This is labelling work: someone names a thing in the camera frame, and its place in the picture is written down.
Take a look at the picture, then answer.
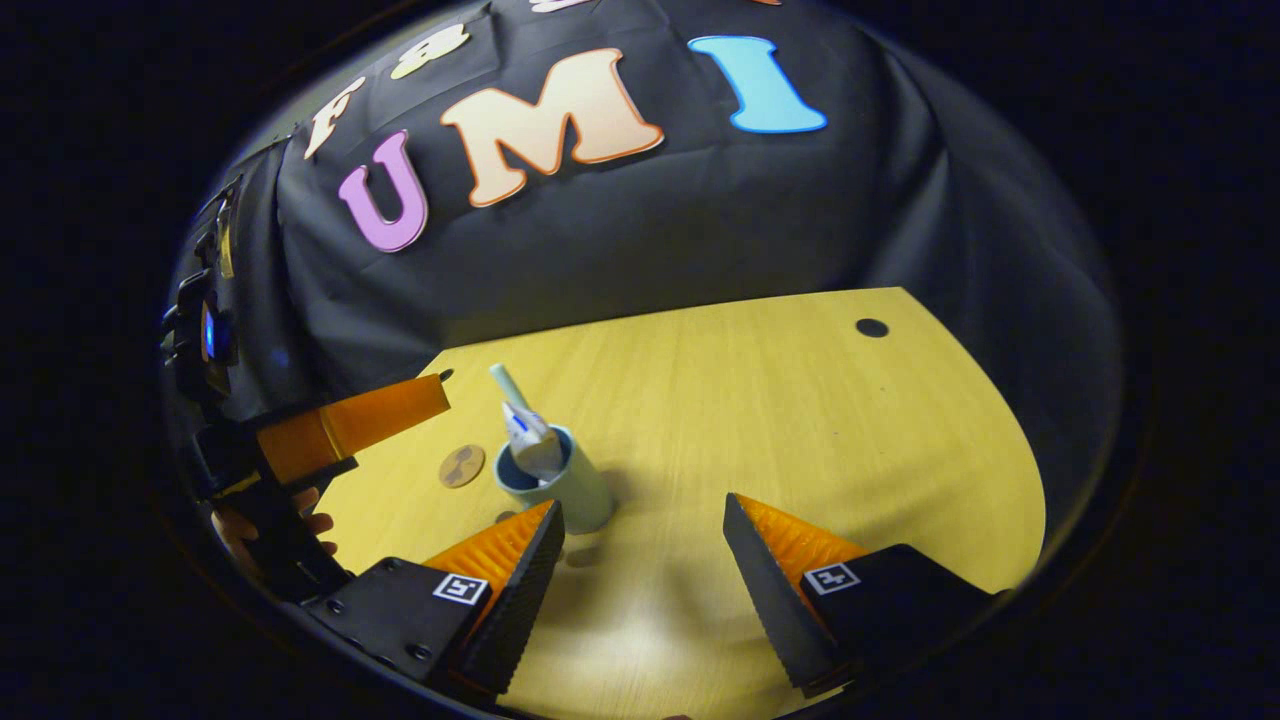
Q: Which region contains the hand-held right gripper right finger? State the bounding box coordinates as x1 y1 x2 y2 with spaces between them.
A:
722 491 1003 700

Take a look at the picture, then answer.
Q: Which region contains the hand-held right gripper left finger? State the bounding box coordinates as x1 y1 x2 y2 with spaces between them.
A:
298 499 567 700

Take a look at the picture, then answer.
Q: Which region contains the round brown coaster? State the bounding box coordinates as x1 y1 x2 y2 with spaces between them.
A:
438 444 488 490

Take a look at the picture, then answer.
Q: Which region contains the pale blue cup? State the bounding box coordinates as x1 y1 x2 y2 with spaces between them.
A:
493 424 616 537

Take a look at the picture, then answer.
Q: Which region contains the white blue toothpaste tube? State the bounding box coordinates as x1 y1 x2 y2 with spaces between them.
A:
500 400 567 487

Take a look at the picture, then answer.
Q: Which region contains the pale blue toothbrush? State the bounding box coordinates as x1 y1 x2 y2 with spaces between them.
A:
488 362 542 433

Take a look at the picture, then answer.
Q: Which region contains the wooden desktop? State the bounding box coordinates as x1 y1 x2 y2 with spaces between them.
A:
315 287 1048 720

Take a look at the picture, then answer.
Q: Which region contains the black backdrop cloth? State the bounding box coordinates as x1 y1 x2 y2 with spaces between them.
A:
165 0 1123 521

